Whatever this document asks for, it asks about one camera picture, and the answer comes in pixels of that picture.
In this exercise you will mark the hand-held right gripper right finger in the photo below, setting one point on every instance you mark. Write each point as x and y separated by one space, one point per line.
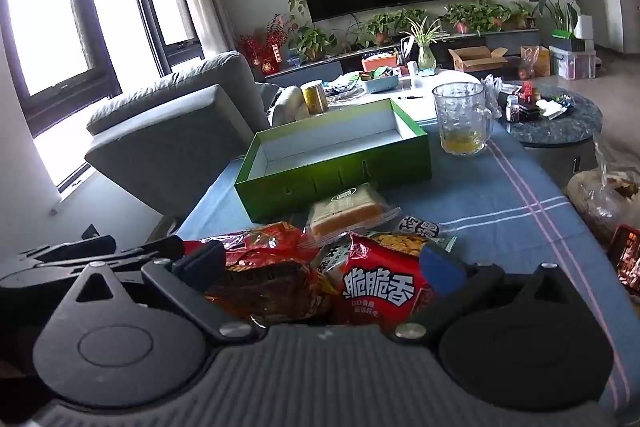
442 267

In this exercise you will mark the light grey cushion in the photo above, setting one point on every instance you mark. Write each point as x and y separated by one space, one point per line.
287 107

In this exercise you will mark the red foil package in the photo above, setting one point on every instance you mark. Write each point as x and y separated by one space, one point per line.
627 257

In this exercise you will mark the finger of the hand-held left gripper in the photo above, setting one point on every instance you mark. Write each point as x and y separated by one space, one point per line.
75 248
165 246

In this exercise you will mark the dark marble round table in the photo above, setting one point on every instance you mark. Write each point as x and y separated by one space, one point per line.
565 129

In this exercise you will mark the spider plant in glass vase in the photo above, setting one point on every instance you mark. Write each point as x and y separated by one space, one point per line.
426 57

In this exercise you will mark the tall leafy plant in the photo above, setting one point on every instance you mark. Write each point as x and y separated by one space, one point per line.
557 7

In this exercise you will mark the small brown jar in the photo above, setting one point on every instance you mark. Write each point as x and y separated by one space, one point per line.
513 109

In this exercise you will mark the black and white cake packet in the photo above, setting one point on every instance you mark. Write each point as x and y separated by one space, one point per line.
420 227

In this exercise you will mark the green cardboard box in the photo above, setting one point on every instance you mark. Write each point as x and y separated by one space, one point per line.
350 172

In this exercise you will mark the grey television cabinet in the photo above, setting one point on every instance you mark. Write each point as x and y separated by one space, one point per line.
320 69

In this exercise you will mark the red festive decoration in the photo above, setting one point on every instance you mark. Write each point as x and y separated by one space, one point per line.
267 47

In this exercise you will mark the clear plastic bag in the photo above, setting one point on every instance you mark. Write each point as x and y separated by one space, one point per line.
600 202

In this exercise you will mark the orange-red noodle snack packet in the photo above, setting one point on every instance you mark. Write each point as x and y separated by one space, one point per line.
265 267

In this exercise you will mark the clear plastic storage bin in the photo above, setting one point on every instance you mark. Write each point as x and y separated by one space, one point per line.
572 64

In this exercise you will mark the orange bread packet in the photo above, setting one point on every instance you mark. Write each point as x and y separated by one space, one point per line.
345 209

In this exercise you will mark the blue striped tablecloth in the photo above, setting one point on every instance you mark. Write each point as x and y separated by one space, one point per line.
500 207

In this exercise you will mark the glass mug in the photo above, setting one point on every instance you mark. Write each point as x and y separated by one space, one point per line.
460 117

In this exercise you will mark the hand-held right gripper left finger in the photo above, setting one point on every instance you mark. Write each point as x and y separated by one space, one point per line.
205 264

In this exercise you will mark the teal basket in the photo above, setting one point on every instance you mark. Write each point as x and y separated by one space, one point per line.
380 84

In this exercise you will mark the dark framed window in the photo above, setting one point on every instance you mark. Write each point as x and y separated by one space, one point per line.
45 32

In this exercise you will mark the red chip snack packet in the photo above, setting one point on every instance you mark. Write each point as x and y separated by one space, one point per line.
380 287

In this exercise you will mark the orange tray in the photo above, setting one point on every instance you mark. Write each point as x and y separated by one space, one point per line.
380 63

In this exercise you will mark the grey sofa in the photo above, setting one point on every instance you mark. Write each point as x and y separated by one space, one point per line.
165 132

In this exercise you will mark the green potted plant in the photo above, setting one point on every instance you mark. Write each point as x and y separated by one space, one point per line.
382 29
462 17
315 42
495 14

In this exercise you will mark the open cardboard box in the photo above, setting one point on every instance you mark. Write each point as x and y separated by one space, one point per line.
475 59

